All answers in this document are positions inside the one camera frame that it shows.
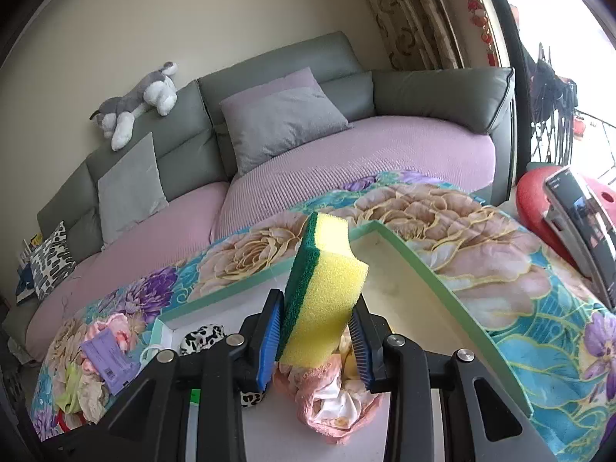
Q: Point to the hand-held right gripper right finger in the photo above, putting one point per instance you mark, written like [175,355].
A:
[358,351]

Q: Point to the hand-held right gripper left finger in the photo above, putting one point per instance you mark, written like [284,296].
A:
[269,341]

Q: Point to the pink frilly cloth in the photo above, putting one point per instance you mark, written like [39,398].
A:
[317,385]

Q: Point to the yellow green sponge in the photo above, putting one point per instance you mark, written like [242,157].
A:
[322,298]

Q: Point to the cow print scrunchie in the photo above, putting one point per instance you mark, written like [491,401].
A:
[202,337]

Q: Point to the teal box tray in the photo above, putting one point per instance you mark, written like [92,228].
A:
[409,298]

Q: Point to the cream lace cloth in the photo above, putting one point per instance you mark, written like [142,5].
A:
[94,402]

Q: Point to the lime green cloth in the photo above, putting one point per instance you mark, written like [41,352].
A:
[72,390]

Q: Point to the floral blanket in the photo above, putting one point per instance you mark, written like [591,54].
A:
[481,250]

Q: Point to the purple packet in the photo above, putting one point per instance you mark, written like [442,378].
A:
[108,363]

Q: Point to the lilac sofa cover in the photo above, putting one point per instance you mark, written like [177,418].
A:
[361,154]

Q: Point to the lilac grey pillow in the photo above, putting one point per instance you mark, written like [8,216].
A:
[279,120]

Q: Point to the red plastic stool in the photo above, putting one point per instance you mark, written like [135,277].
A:
[529,202]

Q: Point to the black white patterned pillow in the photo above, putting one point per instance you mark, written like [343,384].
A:
[50,260]

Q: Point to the blue patterned cushion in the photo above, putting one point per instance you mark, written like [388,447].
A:
[26,286]

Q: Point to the white yellow booklet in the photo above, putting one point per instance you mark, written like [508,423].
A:
[31,243]

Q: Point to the smartphone on stand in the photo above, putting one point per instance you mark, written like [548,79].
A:
[577,211]

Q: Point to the grey sofa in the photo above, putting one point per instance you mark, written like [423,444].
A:
[288,67]

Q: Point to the grey white plush husky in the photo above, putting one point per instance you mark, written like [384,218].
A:
[154,91]

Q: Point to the black clothes rack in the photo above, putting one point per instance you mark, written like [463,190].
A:
[548,91]

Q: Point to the beige patterned curtain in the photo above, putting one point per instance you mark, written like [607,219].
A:
[409,9]

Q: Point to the red gold hanging decoration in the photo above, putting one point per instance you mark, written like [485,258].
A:
[481,14]

